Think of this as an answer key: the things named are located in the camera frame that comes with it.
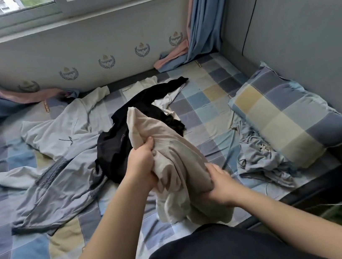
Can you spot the person's left hand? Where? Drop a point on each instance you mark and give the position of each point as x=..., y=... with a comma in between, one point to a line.
x=139, y=164

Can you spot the person's right hand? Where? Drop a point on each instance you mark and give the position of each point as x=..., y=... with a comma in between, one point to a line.
x=223, y=187

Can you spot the black garment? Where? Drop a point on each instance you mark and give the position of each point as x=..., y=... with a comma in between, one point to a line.
x=115, y=142

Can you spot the beige jacket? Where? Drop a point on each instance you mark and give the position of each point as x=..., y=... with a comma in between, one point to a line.
x=176, y=165

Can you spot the grey two-tone jacket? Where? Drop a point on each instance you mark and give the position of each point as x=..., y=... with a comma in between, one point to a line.
x=65, y=190

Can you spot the white t-shirt with script print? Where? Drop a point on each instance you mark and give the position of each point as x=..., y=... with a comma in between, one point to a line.
x=63, y=130

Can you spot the person's left forearm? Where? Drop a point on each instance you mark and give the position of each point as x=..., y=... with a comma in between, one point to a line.
x=105, y=245

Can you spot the person's right forearm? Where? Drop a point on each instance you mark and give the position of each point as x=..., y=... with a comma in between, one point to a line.
x=312, y=228

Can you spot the person's dark shirt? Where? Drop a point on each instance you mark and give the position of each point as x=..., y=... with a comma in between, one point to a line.
x=220, y=251

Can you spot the bed with plaid sheet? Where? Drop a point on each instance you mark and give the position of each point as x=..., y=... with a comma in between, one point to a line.
x=23, y=250

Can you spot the blue-grey garment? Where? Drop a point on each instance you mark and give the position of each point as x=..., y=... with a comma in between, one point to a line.
x=257, y=154

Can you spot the plaid pillow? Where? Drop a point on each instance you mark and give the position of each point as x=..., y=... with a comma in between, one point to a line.
x=289, y=114

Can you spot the green bag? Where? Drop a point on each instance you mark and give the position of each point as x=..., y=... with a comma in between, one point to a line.
x=338, y=215

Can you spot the white framed window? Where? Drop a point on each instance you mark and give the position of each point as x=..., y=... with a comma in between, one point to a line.
x=58, y=4

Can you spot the grey padded headboard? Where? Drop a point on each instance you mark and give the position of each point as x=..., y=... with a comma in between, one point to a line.
x=309, y=26

